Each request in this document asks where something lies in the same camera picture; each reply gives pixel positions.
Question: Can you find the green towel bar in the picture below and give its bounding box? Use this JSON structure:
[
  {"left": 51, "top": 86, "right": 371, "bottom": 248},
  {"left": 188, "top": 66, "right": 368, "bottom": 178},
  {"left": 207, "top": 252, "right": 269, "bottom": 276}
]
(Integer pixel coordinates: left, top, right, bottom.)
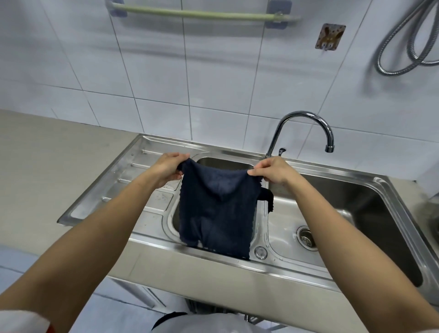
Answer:
[{"left": 106, "top": 0, "right": 302, "bottom": 29}]

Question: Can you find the person's right forearm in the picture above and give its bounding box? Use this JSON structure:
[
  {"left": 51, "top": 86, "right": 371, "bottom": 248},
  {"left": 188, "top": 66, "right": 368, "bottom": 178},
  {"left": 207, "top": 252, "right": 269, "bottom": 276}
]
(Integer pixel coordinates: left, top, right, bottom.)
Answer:
[{"left": 284, "top": 172, "right": 439, "bottom": 333}]

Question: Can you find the metal shower hose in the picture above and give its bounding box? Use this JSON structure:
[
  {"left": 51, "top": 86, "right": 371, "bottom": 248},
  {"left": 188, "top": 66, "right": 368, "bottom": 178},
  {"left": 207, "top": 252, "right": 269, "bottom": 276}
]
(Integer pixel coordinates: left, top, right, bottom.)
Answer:
[{"left": 375, "top": 0, "right": 439, "bottom": 77}]

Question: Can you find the dark blue cloth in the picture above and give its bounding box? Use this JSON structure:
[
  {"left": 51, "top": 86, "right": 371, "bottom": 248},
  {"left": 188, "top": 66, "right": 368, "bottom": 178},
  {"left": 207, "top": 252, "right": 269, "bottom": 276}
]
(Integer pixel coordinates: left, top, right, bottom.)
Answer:
[{"left": 177, "top": 158, "right": 274, "bottom": 261}]

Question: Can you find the person's right hand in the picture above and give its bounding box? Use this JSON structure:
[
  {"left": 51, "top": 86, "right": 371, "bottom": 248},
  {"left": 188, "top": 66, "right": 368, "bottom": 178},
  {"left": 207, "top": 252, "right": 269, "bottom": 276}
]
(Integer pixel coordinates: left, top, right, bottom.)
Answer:
[{"left": 247, "top": 156, "right": 302, "bottom": 188}]

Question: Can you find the sink drain strainer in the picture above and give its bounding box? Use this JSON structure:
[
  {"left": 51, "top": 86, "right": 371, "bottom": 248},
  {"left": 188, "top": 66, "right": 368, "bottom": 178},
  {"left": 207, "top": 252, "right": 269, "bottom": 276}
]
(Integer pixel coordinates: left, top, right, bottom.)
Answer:
[{"left": 296, "top": 226, "right": 318, "bottom": 250}]

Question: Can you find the stainless steel double sink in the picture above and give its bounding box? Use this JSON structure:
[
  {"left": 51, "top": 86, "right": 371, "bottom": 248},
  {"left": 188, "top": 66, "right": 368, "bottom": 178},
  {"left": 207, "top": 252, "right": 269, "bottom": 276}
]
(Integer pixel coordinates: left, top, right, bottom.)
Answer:
[{"left": 57, "top": 134, "right": 439, "bottom": 293}]

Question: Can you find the person's white shirt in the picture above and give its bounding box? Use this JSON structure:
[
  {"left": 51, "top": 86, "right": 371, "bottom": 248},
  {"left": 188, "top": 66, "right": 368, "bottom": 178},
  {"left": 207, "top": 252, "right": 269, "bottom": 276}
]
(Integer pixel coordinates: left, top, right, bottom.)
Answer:
[{"left": 0, "top": 310, "right": 271, "bottom": 333}]

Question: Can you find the brown adhesive wall hook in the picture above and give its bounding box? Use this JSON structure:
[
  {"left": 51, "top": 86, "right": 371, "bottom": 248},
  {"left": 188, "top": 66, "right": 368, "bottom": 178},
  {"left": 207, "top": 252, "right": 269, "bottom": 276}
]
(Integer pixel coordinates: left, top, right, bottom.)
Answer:
[{"left": 315, "top": 23, "right": 346, "bottom": 52}]

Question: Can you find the person's left hand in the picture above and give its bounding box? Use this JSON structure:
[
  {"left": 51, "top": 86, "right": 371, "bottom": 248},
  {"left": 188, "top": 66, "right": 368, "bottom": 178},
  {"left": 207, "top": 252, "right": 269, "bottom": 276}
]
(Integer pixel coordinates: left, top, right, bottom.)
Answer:
[{"left": 150, "top": 153, "right": 191, "bottom": 189}]

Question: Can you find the person's left forearm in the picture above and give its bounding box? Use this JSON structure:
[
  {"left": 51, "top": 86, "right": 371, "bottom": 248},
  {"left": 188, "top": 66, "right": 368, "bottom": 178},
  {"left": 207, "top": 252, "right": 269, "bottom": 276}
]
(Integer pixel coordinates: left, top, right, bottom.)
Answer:
[{"left": 0, "top": 170, "right": 162, "bottom": 320}]

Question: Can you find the chrome gooseneck faucet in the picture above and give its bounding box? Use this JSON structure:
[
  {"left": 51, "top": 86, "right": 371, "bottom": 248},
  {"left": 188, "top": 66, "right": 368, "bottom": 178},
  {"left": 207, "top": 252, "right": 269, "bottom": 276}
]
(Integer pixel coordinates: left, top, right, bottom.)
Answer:
[{"left": 265, "top": 110, "right": 335, "bottom": 158}]

